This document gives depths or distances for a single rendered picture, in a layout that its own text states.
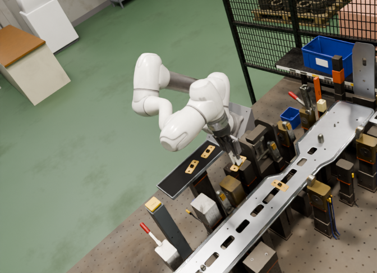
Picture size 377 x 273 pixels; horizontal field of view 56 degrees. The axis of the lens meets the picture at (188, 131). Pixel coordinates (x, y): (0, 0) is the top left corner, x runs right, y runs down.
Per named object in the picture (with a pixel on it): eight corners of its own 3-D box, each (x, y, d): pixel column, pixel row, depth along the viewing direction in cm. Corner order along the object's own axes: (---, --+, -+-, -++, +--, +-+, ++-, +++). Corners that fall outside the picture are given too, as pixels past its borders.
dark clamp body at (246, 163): (258, 215, 196) (242, 171, 173) (243, 205, 205) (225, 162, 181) (267, 206, 199) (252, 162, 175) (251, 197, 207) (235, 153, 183)
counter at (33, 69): (32, 57, 746) (9, 24, 698) (72, 81, 587) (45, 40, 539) (3, 76, 722) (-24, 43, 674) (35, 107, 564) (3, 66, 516)
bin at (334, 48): (344, 79, 205) (343, 60, 197) (303, 66, 227) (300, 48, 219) (362, 64, 209) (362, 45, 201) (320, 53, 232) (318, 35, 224)
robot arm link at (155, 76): (214, 108, 240) (216, 76, 240) (233, 108, 229) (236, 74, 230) (125, 91, 181) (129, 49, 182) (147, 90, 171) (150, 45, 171)
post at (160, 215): (184, 262, 190) (152, 215, 163) (175, 253, 196) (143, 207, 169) (194, 251, 193) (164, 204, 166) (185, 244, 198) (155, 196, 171)
